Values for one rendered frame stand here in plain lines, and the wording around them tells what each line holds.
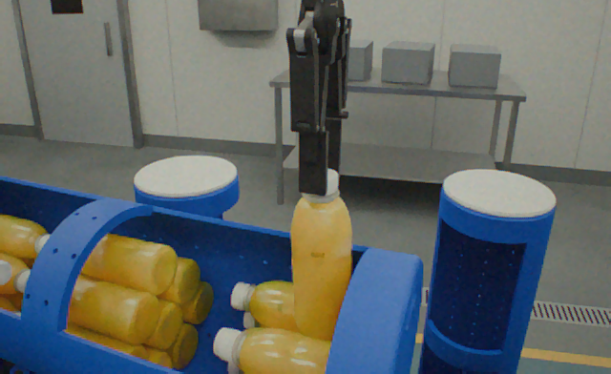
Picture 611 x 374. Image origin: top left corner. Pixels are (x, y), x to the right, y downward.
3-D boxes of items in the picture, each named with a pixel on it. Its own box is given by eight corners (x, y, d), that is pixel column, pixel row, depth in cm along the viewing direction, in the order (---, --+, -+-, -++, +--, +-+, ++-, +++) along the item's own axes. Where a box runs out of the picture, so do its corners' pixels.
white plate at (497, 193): (443, 165, 137) (442, 169, 137) (444, 206, 112) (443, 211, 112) (543, 174, 130) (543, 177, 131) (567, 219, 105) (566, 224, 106)
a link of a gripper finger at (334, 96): (305, 17, 47) (309, 12, 48) (311, 117, 53) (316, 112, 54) (343, 18, 46) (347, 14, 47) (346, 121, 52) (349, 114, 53)
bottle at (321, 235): (299, 304, 64) (294, 175, 57) (352, 307, 63) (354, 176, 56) (290, 340, 57) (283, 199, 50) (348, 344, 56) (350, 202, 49)
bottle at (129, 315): (122, 347, 59) (19, 311, 65) (154, 344, 66) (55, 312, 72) (136, 292, 61) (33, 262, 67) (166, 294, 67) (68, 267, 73)
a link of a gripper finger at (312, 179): (329, 130, 48) (326, 132, 48) (326, 194, 51) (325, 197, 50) (301, 127, 49) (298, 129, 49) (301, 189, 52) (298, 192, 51)
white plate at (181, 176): (151, 202, 114) (151, 207, 114) (254, 178, 128) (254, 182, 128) (123, 167, 135) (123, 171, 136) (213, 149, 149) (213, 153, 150)
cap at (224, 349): (227, 357, 56) (214, 353, 57) (237, 367, 59) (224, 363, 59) (240, 326, 58) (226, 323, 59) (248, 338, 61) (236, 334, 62)
